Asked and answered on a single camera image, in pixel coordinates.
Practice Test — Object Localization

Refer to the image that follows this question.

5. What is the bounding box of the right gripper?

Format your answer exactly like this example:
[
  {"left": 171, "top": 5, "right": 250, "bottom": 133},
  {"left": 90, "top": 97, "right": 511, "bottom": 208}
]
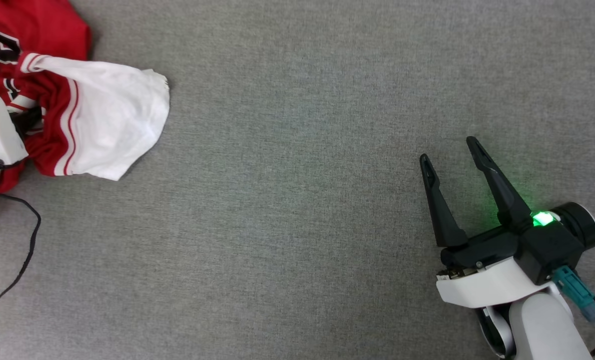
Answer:
[{"left": 419, "top": 136, "right": 595, "bottom": 309}]

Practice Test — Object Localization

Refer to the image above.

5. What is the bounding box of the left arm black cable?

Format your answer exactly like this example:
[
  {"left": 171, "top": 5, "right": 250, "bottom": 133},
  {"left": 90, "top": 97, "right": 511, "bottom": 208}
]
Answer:
[{"left": 0, "top": 160, "right": 42, "bottom": 322}]

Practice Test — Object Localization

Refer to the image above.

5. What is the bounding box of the right camera teal connector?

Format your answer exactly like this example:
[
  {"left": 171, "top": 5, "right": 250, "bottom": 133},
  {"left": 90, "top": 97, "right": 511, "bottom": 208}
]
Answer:
[{"left": 551, "top": 265, "right": 595, "bottom": 322}]

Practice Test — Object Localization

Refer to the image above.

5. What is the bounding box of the red and white jersey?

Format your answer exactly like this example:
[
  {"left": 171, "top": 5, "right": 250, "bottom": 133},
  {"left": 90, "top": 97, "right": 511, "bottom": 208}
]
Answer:
[{"left": 0, "top": 0, "right": 171, "bottom": 201}]

